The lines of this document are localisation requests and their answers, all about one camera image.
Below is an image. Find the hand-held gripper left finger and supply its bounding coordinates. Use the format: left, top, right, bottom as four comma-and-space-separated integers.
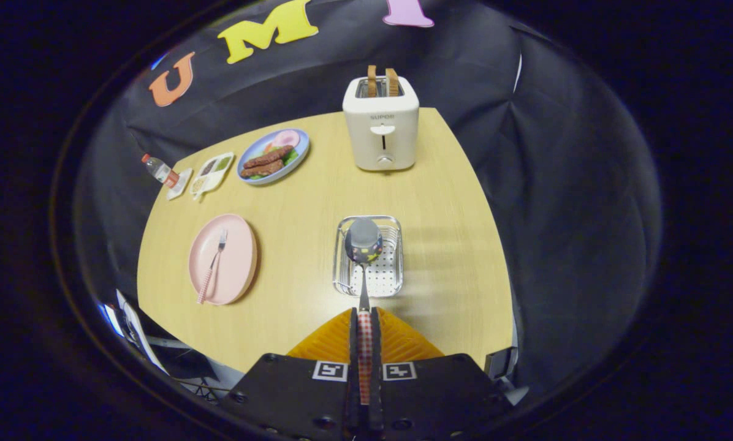
222, 307, 360, 441

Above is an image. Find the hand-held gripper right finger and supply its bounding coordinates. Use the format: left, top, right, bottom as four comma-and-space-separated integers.
370, 306, 514, 441

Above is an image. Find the fork with checked handle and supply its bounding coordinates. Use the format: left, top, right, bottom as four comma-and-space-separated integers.
196, 228, 229, 305

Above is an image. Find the spoon with checked handle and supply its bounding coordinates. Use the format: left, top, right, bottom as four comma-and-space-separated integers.
344, 217, 384, 408

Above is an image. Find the pink plate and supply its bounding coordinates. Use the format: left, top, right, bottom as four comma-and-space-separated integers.
188, 213, 259, 306

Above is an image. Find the brown meat strip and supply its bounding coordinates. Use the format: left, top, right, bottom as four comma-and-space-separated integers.
240, 159, 284, 179
243, 145, 295, 170

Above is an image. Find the white divided condiment tray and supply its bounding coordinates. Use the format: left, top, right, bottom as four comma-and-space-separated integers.
189, 152, 235, 202

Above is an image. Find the white square coaster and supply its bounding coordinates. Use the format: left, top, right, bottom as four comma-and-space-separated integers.
166, 168, 194, 201

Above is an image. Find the blue plate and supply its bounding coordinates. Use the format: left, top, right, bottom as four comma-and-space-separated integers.
237, 128, 310, 186

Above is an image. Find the white toaster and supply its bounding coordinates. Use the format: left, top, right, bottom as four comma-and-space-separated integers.
343, 76, 420, 172

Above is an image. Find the clear water bottle red label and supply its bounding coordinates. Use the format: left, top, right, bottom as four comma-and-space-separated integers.
141, 153, 180, 188

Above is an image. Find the metal wire basket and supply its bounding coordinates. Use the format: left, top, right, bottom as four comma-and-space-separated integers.
333, 215, 404, 298

